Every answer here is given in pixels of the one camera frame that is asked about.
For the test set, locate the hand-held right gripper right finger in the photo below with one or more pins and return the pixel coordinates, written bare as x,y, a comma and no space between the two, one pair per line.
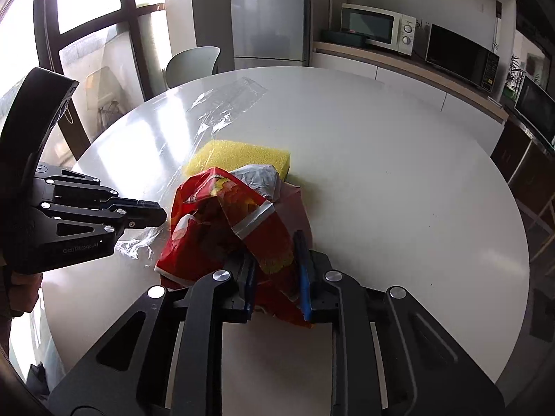
303,277

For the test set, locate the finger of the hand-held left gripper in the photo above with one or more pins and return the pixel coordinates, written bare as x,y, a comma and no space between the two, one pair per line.
138,207
145,222

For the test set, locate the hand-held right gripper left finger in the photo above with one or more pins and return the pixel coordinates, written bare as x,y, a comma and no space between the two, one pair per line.
250,286

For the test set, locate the red snack bag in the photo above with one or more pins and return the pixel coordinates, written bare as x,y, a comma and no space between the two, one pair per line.
208,234

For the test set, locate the yellow sponge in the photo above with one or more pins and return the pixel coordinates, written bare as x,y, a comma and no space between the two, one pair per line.
243,156

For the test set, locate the clear plastic wrapper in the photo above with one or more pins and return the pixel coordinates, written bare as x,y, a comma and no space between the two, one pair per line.
225,99

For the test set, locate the person's left hand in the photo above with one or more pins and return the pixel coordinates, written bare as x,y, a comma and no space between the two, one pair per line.
24,292

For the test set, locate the round white table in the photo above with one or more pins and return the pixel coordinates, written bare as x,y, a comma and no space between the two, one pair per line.
390,182

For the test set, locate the pale green chair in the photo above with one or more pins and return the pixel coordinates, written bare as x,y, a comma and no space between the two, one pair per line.
190,63

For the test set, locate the white counter cabinet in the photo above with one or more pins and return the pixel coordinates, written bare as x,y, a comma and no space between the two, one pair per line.
412,86

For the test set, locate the silver refrigerator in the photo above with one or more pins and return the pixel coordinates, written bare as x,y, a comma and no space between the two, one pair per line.
269,13

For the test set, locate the dark green flat box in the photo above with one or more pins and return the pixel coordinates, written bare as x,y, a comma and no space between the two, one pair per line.
342,37

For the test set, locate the dark wooden cabinet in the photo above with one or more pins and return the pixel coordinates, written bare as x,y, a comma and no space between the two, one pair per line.
520,160

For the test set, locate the wooden chair dark seat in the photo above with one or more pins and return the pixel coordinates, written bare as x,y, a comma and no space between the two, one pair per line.
547,216

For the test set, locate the white microwave two knobs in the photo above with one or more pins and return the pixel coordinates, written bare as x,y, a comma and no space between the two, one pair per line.
368,24

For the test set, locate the black microwave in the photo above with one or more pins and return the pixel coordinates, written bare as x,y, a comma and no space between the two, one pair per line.
455,52

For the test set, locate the white microwave dark door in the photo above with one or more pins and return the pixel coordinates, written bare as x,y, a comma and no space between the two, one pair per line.
537,108

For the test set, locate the green potted plant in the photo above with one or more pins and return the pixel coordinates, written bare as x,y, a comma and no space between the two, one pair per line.
514,73

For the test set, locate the dark window frame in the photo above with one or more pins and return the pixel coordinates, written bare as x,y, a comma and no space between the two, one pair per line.
50,52

